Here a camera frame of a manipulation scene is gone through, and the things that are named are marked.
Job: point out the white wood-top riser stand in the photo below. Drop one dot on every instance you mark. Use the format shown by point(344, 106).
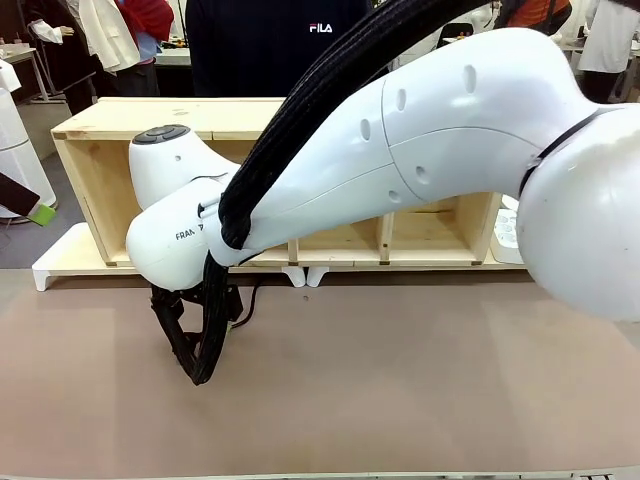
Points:
point(75, 255)

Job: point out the person in navy FILA sweater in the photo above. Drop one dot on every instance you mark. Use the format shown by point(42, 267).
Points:
point(260, 55)

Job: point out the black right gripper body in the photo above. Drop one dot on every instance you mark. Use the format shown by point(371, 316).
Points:
point(232, 302)

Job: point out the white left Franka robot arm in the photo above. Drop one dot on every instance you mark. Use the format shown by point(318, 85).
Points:
point(20, 125)

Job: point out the white power strip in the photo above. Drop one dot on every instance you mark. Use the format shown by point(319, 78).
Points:
point(505, 235)

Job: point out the light wooden four-compartment shelf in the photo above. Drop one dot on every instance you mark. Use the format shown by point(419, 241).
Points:
point(165, 112)

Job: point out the person in white lab coat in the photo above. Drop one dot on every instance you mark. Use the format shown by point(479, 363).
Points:
point(607, 45)

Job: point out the grey table with metal legs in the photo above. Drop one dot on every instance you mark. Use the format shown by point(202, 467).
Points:
point(20, 55)

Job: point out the person in orange black jacket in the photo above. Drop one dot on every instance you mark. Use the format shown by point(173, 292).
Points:
point(535, 15)

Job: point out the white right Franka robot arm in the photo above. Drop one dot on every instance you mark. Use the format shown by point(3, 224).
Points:
point(450, 125)

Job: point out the hanging white coat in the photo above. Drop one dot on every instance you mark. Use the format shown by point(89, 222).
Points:
point(107, 35)

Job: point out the mannequin in black coat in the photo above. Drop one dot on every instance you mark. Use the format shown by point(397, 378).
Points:
point(65, 55)

